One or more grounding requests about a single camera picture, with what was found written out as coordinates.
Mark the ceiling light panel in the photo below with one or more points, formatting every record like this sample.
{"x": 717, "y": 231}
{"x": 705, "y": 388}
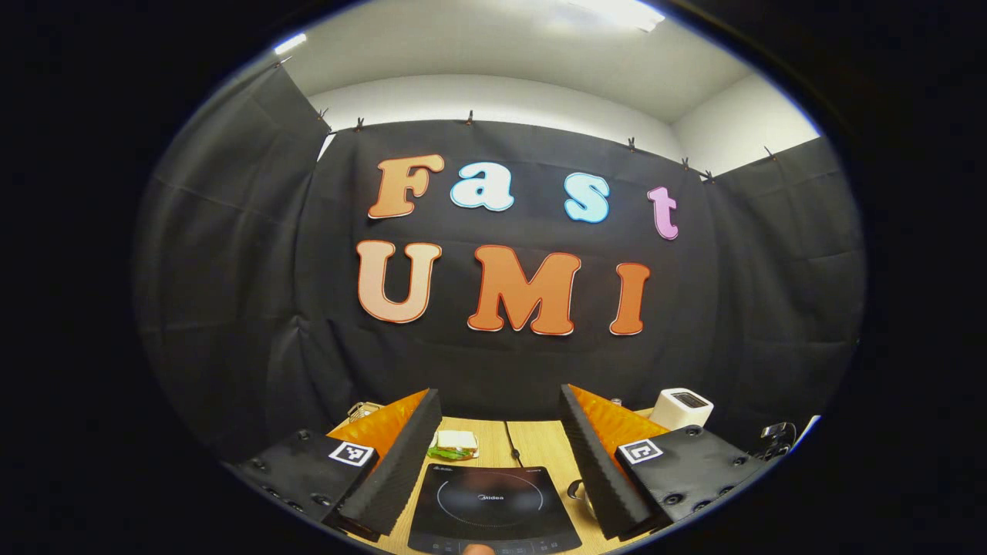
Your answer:
{"x": 621, "y": 11}

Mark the sandwich on plate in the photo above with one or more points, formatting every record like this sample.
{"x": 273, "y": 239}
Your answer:
{"x": 455, "y": 443}

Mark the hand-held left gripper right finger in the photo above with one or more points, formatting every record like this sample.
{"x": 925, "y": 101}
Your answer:
{"x": 594, "y": 462}

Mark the white toaster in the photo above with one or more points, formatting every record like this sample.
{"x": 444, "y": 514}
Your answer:
{"x": 682, "y": 408}

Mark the ceiling light strip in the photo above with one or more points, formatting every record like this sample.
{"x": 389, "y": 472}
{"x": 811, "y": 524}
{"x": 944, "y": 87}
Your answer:
{"x": 291, "y": 43}

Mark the black induction cooktop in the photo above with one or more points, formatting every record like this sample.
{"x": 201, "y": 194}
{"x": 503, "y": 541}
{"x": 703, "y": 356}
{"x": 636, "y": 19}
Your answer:
{"x": 493, "y": 505}

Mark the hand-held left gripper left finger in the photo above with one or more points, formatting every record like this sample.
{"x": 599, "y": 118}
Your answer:
{"x": 401, "y": 462}

